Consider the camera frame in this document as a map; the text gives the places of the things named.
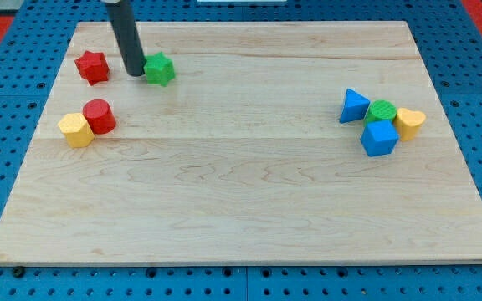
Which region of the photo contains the red star block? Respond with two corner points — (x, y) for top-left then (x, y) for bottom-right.
(74, 51), (110, 86)

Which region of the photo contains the light wooden board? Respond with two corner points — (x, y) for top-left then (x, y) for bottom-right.
(0, 21), (482, 267)

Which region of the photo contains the blue triangle block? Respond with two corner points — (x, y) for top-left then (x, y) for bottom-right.
(339, 89), (371, 124)

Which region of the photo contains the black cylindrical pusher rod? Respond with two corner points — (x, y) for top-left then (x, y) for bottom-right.
(102, 0), (146, 77)

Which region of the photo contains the blue cube block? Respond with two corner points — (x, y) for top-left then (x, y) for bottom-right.
(360, 120), (399, 157)

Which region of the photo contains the green cylinder block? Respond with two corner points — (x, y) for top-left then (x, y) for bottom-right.
(364, 99), (397, 125)

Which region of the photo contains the red cylinder block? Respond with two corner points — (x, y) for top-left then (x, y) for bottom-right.
(82, 99), (116, 135)

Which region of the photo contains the yellow hexagon block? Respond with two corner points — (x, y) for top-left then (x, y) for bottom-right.
(58, 113), (95, 148)

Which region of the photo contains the yellow heart block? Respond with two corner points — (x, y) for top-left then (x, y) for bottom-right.
(392, 108), (427, 141)

